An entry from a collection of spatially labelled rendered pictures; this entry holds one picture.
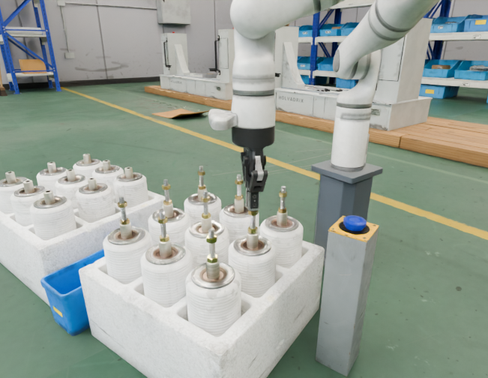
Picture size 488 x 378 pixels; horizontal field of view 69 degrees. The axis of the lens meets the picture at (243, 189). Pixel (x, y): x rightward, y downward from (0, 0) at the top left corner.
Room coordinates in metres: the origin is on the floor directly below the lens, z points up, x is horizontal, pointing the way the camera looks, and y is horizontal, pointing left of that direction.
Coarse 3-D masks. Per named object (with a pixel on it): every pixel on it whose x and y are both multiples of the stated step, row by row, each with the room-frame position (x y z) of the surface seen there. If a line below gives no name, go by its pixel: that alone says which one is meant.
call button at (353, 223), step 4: (348, 216) 0.58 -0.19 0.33; (352, 216) 0.58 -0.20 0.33; (356, 216) 0.58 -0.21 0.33; (344, 220) 0.56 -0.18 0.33; (348, 220) 0.56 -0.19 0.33; (352, 220) 0.56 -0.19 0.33; (356, 220) 0.56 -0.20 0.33; (360, 220) 0.56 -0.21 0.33; (364, 220) 0.56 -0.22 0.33; (344, 224) 0.56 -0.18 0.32; (348, 224) 0.55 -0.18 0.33; (352, 224) 0.55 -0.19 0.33; (356, 224) 0.55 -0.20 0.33; (360, 224) 0.55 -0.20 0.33; (364, 224) 0.55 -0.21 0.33; (348, 228) 0.56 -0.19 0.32; (352, 228) 0.55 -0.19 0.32; (356, 228) 0.55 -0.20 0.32; (360, 228) 0.55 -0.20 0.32
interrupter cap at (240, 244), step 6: (240, 240) 0.62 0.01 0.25; (246, 240) 0.62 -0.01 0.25; (258, 240) 0.62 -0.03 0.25; (264, 240) 0.62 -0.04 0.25; (234, 246) 0.60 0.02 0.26; (240, 246) 0.60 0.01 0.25; (246, 246) 0.61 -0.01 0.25; (258, 246) 0.61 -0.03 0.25; (264, 246) 0.60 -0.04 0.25; (270, 246) 0.60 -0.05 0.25; (240, 252) 0.58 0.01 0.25; (246, 252) 0.58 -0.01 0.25; (252, 252) 0.58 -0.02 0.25; (258, 252) 0.58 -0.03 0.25; (264, 252) 0.58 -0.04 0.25
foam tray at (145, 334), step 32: (320, 256) 0.70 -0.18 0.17; (96, 288) 0.59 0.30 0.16; (128, 288) 0.57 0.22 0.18; (288, 288) 0.57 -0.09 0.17; (320, 288) 0.71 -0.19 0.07; (96, 320) 0.61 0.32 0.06; (128, 320) 0.54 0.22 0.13; (160, 320) 0.48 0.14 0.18; (256, 320) 0.48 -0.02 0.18; (288, 320) 0.58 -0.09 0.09; (128, 352) 0.55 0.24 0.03; (160, 352) 0.49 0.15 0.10; (192, 352) 0.44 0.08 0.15; (224, 352) 0.41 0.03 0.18; (256, 352) 0.48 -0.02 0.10
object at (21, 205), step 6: (12, 198) 0.86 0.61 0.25; (18, 198) 0.85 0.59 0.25; (24, 198) 0.85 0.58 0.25; (30, 198) 0.85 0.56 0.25; (36, 198) 0.86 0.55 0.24; (12, 204) 0.86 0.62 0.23; (18, 204) 0.85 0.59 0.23; (24, 204) 0.84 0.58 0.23; (30, 204) 0.85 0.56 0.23; (18, 210) 0.85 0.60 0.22; (24, 210) 0.84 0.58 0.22; (18, 216) 0.85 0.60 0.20; (24, 216) 0.84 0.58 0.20; (30, 216) 0.85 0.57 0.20; (18, 222) 0.85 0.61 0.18; (24, 222) 0.84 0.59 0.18; (30, 222) 0.85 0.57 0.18
